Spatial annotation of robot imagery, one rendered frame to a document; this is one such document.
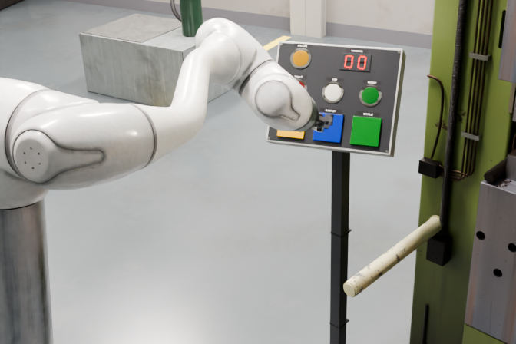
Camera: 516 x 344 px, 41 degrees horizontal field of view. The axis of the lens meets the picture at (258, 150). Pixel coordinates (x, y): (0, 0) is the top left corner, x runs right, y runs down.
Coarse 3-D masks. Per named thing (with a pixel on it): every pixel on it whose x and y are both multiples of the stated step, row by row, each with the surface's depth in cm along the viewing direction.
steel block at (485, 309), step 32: (480, 192) 174; (512, 192) 168; (480, 224) 177; (512, 224) 171; (480, 256) 181; (512, 256) 174; (480, 288) 184; (512, 288) 177; (480, 320) 188; (512, 320) 181
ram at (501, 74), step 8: (512, 0) 158; (512, 8) 158; (512, 16) 159; (504, 24) 161; (512, 24) 160; (504, 32) 162; (512, 32) 160; (504, 40) 162; (512, 40) 161; (504, 48) 163; (512, 48) 162; (504, 56) 164; (512, 56) 162; (504, 64) 164; (512, 64) 163; (504, 72) 165; (512, 72) 164; (504, 80) 166; (512, 80) 164
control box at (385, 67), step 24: (288, 48) 189; (312, 48) 187; (336, 48) 185; (360, 48) 183; (384, 48) 181; (288, 72) 189; (312, 72) 187; (336, 72) 185; (360, 72) 183; (384, 72) 181; (312, 96) 186; (360, 96) 182; (384, 96) 180; (384, 120) 180; (288, 144) 190; (312, 144) 185; (336, 144) 183; (384, 144) 179
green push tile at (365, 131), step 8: (352, 120) 182; (360, 120) 181; (368, 120) 180; (376, 120) 180; (352, 128) 181; (360, 128) 181; (368, 128) 180; (376, 128) 179; (352, 136) 181; (360, 136) 180; (368, 136) 180; (376, 136) 179; (352, 144) 182; (360, 144) 180; (368, 144) 180; (376, 144) 179
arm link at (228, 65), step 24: (216, 24) 142; (216, 48) 135; (240, 48) 137; (192, 72) 123; (216, 72) 136; (240, 72) 138; (192, 96) 115; (168, 120) 103; (192, 120) 110; (168, 144) 103
